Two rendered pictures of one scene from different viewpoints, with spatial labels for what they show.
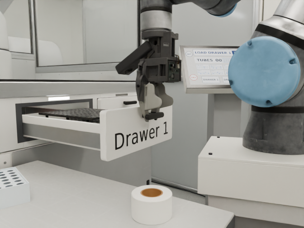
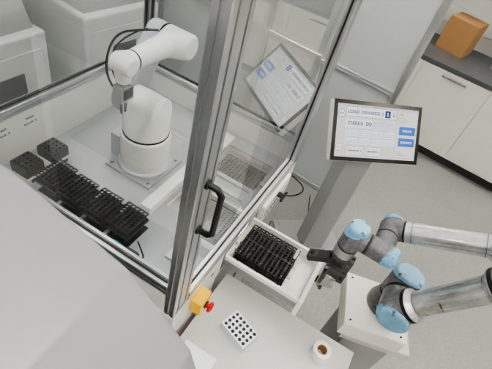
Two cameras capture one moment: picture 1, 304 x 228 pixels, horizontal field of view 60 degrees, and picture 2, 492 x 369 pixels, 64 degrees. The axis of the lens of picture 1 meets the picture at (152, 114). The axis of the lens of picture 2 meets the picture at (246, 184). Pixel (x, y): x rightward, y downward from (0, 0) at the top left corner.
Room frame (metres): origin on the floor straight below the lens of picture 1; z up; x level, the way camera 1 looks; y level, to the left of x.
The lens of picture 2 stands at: (-0.13, 0.63, 2.16)
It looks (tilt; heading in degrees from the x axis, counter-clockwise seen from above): 43 degrees down; 344
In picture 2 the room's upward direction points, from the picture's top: 17 degrees clockwise
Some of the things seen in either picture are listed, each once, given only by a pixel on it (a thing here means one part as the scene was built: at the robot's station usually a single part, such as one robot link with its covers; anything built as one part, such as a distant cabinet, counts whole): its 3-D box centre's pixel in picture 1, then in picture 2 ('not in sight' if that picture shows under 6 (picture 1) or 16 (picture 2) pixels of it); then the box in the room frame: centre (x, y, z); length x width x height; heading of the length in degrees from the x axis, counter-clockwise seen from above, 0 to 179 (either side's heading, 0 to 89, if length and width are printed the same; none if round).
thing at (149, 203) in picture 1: (151, 203); (320, 351); (0.43, 0.00, 0.78); 0.07 x 0.07 x 0.04
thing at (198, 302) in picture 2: not in sight; (200, 301); (0.56, 0.46, 0.88); 0.07 x 0.05 x 0.07; 147
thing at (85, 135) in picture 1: (85, 123); (264, 255); (0.79, 0.20, 0.86); 0.40 x 0.26 x 0.06; 57
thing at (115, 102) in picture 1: (123, 109); (274, 197); (1.11, 0.12, 0.87); 0.29 x 0.02 x 0.11; 147
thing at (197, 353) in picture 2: not in sight; (194, 360); (0.40, 0.47, 0.77); 0.13 x 0.09 x 0.02; 57
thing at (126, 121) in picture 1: (142, 127); (310, 280); (0.67, 0.03, 0.87); 0.29 x 0.02 x 0.11; 147
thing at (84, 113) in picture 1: (87, 122); (266, 255); (0.78, 0.19, 0.87); 0.22 x 0.18 x 0.06; 57
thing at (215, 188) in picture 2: not in sight; (210, 212); (0.48, 0.52, 1.45); 0.05 x 0.03 x 0.19; 57
